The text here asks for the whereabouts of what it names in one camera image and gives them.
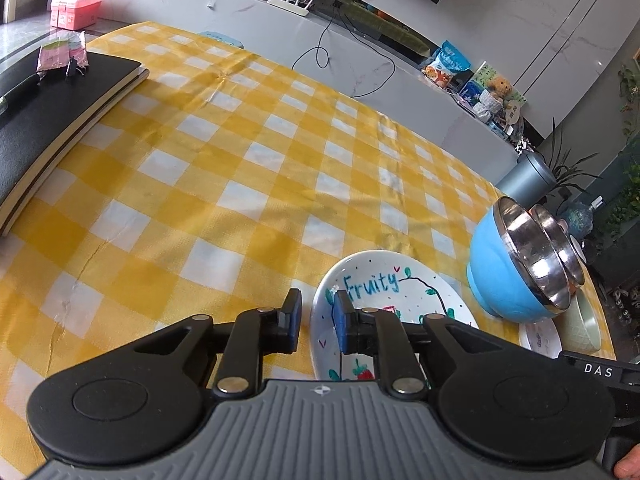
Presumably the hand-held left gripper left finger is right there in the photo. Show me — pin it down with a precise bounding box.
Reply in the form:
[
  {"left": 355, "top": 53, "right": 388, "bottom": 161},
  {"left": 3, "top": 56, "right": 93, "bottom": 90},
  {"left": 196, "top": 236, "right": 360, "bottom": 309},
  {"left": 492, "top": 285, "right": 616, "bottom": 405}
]
[{"left": 132, "top": 287, "right": 303, "bottom": 400}]

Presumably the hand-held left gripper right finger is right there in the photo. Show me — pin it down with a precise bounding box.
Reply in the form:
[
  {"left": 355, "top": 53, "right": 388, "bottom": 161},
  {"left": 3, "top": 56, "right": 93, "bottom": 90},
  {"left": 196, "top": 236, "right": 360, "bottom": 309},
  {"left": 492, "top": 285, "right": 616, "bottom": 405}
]
[{"left": 332, "top": 289, "right": 501, "bottom": 397}]

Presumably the white printed plate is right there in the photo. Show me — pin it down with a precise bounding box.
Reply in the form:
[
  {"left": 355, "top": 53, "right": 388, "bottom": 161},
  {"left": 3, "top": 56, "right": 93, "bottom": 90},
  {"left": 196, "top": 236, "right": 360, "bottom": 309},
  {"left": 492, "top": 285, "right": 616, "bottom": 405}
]
[{"left": 309, "top": 250, "right": 479, "bottom": 381}]

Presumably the green ceramic bowl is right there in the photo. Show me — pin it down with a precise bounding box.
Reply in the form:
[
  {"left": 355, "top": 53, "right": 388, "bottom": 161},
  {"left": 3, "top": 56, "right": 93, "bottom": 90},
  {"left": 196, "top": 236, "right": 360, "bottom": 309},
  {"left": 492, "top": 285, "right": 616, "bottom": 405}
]
[{"left": 562, "top": 295, "right": 603, "bottom": 358}]

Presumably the small white plate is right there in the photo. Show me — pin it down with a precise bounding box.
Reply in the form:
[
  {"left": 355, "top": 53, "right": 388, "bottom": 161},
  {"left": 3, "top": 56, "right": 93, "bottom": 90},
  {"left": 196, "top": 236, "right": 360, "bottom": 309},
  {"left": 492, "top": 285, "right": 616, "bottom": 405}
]
[{"left": 519, "top": 317, "right": 563, "bottom": 359}]

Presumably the blue steel-lined bowl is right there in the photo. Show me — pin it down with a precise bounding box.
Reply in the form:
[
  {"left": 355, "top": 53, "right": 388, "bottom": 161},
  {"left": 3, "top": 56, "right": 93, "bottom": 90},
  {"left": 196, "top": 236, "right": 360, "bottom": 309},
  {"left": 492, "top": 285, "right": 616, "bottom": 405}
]
[{"left": 466, "top": 195, "right": 576, "bottom": 325}]

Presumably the person's right hand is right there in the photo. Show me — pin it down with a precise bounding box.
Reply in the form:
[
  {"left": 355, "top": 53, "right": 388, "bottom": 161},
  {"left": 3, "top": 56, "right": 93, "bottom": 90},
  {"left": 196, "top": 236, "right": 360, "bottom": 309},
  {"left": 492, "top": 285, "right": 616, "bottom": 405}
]
[{"left": 612, "top": 447, "right": 640, "bottom": 480}]

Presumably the yellow checked tablecloth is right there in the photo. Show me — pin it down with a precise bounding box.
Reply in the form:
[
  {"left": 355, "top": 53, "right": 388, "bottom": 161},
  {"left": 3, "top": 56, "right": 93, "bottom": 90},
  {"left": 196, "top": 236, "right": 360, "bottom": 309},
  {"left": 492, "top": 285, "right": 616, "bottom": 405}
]
[{"left": 0, "top": 21, "right": 616, "bottom": 480}]

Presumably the blue water jug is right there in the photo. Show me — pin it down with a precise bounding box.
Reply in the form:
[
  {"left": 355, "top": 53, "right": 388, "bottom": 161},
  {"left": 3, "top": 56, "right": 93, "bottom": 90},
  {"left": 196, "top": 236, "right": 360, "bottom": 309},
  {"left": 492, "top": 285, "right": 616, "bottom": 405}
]
[{"left": 560, "top": 199, "right": 601, "bottom": 236}]

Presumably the grey trash can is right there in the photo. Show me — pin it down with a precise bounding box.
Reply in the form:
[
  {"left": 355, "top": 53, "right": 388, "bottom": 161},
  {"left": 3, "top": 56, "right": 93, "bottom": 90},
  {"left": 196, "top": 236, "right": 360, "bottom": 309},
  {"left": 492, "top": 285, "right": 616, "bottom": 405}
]
[{"left": 496, "top": 152, "right": 557, "bottom": 206}]

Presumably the green potted plant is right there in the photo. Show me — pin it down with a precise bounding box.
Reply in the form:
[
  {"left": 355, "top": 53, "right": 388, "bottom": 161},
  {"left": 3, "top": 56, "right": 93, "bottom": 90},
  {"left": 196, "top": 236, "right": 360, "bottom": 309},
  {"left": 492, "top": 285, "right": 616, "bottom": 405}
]
[{"left": 545, "top": 117, "right": 601, "bottom": 196}]

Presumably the blue snack bag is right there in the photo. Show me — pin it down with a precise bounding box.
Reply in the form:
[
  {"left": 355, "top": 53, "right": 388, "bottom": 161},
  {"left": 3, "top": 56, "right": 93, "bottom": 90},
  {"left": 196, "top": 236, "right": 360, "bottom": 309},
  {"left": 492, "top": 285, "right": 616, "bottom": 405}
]
[{"left": 421, "top": 41, "right": 472, "bottom": 86}]

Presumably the brown teddy bear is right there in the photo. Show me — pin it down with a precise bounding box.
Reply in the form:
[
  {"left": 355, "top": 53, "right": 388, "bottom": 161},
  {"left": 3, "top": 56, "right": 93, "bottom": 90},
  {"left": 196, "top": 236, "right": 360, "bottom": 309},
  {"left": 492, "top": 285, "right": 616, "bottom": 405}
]
[{"left": 482, "top": 76, "right": 513, "bottom": 111}]

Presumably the green printed card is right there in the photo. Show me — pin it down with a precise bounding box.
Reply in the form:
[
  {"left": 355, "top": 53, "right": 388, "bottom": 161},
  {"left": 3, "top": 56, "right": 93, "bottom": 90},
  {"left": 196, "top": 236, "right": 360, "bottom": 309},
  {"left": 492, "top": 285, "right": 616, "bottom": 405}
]
[{"left": 472, "top": 62, "right": 501, "bottom": 91}]

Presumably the light blue stool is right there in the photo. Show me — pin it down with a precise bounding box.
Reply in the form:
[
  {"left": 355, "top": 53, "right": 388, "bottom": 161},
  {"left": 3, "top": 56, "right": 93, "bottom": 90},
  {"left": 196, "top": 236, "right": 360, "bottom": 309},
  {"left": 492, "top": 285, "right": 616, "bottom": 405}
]
[{"left": 200, "top": 31, "right": 246, "bottom": 51}]

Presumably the leafy green plant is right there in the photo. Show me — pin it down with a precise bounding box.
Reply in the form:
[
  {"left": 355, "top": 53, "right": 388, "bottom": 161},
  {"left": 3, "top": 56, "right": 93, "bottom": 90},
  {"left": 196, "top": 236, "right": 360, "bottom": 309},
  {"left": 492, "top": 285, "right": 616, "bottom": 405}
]
[{"left": 617, "top": 62, "right": 640, "bottom": 141}]

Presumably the black notebook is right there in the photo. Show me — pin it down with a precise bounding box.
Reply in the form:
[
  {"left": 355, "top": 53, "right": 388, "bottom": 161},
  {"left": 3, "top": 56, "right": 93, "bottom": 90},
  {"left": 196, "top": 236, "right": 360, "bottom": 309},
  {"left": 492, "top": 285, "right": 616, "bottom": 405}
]
[{"left": 0, "top": 50, "right": 151, "bottom": 236}]

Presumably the pink packet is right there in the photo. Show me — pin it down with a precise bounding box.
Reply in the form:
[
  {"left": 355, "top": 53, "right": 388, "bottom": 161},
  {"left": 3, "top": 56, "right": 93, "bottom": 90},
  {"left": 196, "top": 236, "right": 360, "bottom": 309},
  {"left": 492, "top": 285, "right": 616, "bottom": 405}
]
[{"left": 35, "top": 31, "right": 91, "bottom": 78}]

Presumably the black pen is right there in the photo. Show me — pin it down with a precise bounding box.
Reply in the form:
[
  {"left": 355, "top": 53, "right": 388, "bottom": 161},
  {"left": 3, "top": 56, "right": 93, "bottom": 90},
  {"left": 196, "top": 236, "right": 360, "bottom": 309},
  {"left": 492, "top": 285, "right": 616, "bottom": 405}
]
[{"left": 0, "top": 74, "right": 41, "bottom": 106}]

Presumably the pink storage box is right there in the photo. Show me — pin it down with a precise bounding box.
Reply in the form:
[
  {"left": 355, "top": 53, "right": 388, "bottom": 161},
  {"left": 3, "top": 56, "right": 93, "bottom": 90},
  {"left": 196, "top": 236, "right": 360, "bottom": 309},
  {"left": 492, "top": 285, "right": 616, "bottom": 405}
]
[{"left": 50, "top": 0, "right": 103, "bottom": 31}]

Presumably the long black cable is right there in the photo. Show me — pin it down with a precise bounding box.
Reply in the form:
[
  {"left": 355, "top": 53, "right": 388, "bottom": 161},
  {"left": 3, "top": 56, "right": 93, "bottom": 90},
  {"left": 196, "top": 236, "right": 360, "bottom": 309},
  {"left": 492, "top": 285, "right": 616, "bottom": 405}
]
[{"left": 342, "top": 7, "right": 397, "bottom": 98}]

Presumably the black looped cable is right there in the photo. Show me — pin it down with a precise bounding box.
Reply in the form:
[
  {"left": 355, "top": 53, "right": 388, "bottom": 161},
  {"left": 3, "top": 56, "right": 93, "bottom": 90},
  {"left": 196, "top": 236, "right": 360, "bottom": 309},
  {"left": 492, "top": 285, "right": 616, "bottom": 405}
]
[{"left": 292, "top": 12, "right": 335, "bottom": 68}]

